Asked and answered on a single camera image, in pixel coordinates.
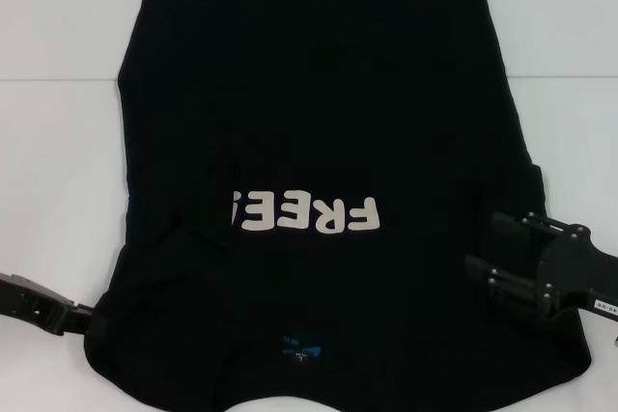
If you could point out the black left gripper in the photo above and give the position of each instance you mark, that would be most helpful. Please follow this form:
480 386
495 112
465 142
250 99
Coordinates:
34 301

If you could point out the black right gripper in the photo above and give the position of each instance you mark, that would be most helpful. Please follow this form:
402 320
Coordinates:
579 272

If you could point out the black t-shirt with FREE print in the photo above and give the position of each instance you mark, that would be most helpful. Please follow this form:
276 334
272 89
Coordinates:
309 93

